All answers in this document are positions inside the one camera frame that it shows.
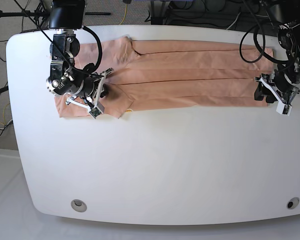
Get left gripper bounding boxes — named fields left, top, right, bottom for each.
left=254, top=70, right=300, bottom=105

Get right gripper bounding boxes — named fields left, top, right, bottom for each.
left=65, top=67, right=114, bottom=110

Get peach pink T-shirt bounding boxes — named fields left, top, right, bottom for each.
left=53, top=36, right=275, bottom=120

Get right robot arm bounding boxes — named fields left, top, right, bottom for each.
left=46, top=0, right=114, bottom=118

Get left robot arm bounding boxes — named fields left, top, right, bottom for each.
left=243, top=0, right=300, bottom=106

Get black tripod stand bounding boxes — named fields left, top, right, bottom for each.
left=0, top=4, right=111, bottom=28

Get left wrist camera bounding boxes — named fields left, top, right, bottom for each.
left=276, top=102, right=292, bottom=116

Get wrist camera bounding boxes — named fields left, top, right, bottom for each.
left=276, top=102, right=292, bottom=116
left=88, top=105, right=105, bottom=119

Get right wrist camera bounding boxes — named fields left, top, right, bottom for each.
left=88, top=105, right=105, bottom=119

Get black equipment frame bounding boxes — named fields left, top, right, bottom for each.
left=147, top=0, right=300, bottom=42

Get white cable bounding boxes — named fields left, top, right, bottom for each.
left=224, top=11, right=241, bottom=30

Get yellow cable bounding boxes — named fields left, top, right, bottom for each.
left=119, top=2, right=129, bottom=26

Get right table cable grommet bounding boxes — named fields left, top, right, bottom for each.
left=286, top=197, right=300, bottom=210

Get table cable grommet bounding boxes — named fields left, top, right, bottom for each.
left=286, top=197, right=300, bottom=210
left=70, top=199, right=87, bottom=213

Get left table cable grommet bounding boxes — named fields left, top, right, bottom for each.
left=70, top=199, right=87, bottom=213

